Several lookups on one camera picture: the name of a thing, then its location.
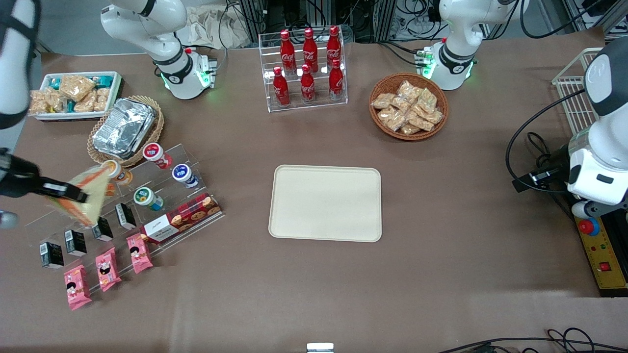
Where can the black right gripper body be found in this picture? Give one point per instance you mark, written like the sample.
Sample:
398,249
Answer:
19,182

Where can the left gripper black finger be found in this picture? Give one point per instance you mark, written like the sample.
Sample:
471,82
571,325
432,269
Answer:
530,181

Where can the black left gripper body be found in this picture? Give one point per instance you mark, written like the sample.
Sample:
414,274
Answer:
558,167

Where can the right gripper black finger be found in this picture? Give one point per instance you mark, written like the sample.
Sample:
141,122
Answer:
66,190

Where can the triangle sandwich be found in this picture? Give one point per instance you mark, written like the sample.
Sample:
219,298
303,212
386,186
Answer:
91,210
95,175

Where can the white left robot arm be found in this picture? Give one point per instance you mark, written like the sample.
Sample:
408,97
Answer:
458,44

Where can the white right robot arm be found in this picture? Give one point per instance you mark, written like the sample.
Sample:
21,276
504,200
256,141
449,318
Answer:
164,49

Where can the cream rectangular tray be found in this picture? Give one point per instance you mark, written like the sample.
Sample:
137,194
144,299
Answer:
326,203

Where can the small black barcode box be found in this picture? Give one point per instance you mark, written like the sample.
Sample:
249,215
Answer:
51,255
103,229
76,243
126,216

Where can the orange gum tub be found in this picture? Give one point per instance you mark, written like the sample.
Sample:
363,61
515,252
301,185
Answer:
119,172

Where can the red emergency stop button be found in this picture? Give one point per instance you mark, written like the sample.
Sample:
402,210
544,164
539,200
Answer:
588,226

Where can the green gum tub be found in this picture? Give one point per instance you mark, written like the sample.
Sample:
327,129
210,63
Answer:
145,197

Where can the rice cracker snack packet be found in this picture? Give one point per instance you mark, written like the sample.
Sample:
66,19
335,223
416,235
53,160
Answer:
39,103
86,103
76,87
427,100
382,101
421,121
392,118
407,89
434,116
101,99

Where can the silver foil container stack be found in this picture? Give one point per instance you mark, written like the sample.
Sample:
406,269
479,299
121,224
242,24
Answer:
122,127

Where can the pink cartoon snack packet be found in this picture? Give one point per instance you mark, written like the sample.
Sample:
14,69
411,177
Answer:
108,269
140,253
77,288

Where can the red gum tub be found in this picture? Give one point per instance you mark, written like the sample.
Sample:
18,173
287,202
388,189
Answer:
154,153

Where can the yellow control box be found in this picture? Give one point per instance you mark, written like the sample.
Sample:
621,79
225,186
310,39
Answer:
606,264

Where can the white plastic snack bin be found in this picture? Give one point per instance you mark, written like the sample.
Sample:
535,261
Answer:
117,93

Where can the oval wicker basket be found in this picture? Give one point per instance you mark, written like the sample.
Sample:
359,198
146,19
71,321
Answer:
157,127

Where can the teal snack packet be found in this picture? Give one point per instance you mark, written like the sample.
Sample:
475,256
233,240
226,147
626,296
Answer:
104,80

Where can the blue gum tub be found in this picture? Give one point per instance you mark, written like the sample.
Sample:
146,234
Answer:
182,173

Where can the red plaid cookie box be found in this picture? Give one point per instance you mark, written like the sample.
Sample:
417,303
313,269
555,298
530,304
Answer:
184,215

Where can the clear acrylic tiered shelf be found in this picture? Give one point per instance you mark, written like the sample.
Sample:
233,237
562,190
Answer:
196,169

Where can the round wicker basket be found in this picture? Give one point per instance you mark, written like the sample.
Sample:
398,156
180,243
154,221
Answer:
380,83

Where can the red cola bottle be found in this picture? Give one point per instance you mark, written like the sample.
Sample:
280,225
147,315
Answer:
333,46
310,49
336,81
281,90
307,88
288,51

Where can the crumpled beige paper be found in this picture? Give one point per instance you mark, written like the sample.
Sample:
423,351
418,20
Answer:
216,27

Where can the clear acrylic bottle rack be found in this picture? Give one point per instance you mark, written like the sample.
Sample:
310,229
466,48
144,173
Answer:
314,105

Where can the small white grey device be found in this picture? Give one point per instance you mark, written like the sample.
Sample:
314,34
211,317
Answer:
320,348

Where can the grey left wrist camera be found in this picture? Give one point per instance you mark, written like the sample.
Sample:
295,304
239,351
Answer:
586,209

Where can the aluminium frame rack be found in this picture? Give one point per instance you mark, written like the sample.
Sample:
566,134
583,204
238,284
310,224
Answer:
363,19

